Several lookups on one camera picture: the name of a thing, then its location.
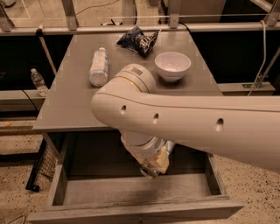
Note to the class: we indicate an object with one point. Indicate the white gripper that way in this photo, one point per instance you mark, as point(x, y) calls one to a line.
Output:
point(150, 148)

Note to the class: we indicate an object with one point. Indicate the silver redbull can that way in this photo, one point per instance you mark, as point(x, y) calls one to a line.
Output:
point(149, 172)

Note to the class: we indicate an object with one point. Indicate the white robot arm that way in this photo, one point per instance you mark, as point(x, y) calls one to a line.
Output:
point(243, 128)

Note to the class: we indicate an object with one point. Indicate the open grey wooden drawer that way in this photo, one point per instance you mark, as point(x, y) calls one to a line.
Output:
point(96, 181)

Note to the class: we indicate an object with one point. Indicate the white ceramic bowl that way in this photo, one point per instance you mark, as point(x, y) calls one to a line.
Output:
point(172, 66)

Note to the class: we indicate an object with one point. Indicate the white plastic bottle lying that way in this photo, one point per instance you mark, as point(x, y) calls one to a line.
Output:
point(99, 70)

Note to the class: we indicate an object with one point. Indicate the crumpled blue chip bag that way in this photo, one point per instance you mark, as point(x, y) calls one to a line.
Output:
point(136, 41)

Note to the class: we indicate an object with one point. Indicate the grey side ledge right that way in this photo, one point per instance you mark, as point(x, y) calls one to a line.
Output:
point(243, 89)

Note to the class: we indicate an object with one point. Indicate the grey side ledge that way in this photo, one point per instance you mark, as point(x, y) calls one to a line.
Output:
point(18, 100)
point(243, 89)

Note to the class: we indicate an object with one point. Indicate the clear water bottle standing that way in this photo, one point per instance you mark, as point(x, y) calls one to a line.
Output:
point(39, 82)

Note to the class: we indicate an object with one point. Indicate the grey side ledge left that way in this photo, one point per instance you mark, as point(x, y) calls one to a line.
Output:
point(18, 100)

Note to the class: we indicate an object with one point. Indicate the black wire mesh rack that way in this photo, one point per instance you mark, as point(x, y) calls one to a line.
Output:
point(45, 163)

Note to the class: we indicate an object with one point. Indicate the metal rail frame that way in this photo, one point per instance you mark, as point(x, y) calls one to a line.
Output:
point(57, 17)

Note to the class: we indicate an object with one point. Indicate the wooden stick handle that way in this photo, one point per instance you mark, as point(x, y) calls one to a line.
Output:
point(39, 33)

